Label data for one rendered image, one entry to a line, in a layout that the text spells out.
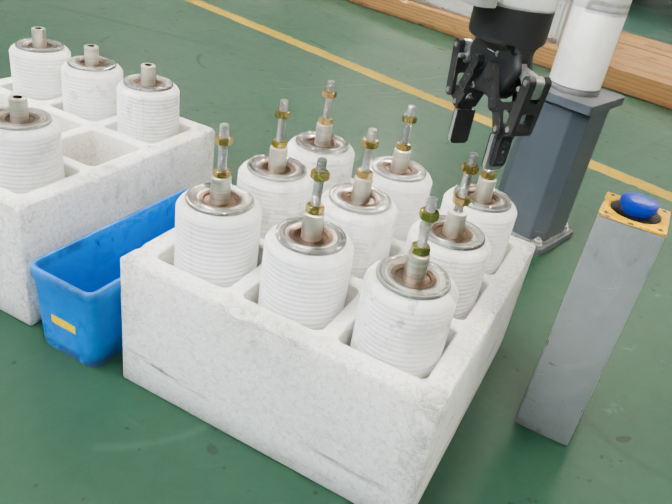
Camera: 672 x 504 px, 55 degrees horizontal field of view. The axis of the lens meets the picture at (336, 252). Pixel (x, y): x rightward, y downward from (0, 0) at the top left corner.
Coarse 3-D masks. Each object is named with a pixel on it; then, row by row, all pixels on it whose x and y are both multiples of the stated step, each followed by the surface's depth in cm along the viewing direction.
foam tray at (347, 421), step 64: (128, 256) 73; (512, 256) 86; (128, 320) 77; (192, 320) 71; (256, 320) 67; (192, 384) 76; (256, 384) 70; (320, 384) 66; (384, 384) 62; (448, 384) 63; (256, 448) 75; (320, 448) 70; (384, 448) 65
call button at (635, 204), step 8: (632, 192) 71; (624, 200) 70; (632, 200) 69; (640, 200) 70; (648, 200) 70; (624, 208) 70; (632, 208) 69; (640, 208) 69; (648, 208) 69; (656, 208) 69; (640, 216) 69; (648, 216) 70
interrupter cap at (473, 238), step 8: (440, 216) 76; (432, 224) 75; (440, 224) 75; (472, 224) 76; (432, 232) 73; (440, 232) 74; (464, 232) 75; (472, 232) 74; (480, 232) 74; (432, 240) 71; (440, 240) 72; (448, 240) 72; (456, 240) 73; (464, 240) 73; (472, 240) 73; (480, 240) 73; (448, 248) 71; (456, 248) 71; (464, 248) 71; (472, 248) 71
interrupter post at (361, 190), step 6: (354, 180) 76; (360, 180) 76; (366, 180) 76; (372, 180) 76; (354, 186) 77; (360, 186) 76; (366, 186) 76; (354, 192) 77; (360, 192) 76; (366, 192) 76; (354, 198) 77; (360, 198) 77; (366, 198) 77
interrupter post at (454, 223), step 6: (450, 210) 72; (450, 216) 72; (456, 216) 72; (462, 216) 72; (450, 222) 72; (456, 222) 72; (462, 222) 72; (444, 228) 73; (450, 228) 73; (456, 228) 72; (462, 228) 73; (444, 234) 73; (450, 234) 73; (456, 234) 73
